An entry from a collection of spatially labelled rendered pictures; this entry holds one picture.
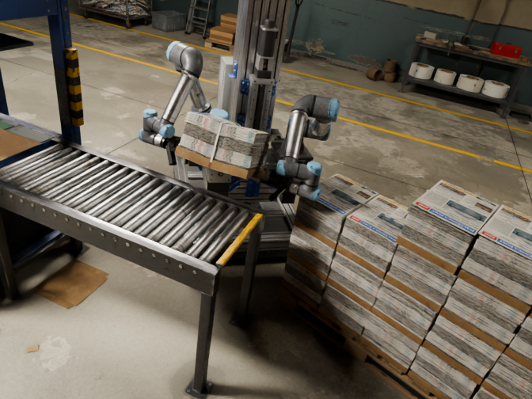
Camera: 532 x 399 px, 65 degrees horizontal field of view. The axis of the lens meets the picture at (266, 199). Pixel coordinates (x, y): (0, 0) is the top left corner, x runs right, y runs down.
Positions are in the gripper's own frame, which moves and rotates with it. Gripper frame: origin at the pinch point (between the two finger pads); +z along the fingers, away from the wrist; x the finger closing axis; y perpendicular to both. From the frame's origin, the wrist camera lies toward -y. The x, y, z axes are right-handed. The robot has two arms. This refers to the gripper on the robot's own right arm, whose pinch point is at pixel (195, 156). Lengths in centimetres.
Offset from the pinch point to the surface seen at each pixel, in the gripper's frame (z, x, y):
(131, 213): -3, -42, -28
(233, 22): -272, 571, 182
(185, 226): 22, -37, -26
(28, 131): -101, -12, -16
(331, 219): 79, 10, -10
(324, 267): 83, 21, -39
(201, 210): 21.7, -23.4, -20.4
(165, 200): 2.8, -25.8, -21.8
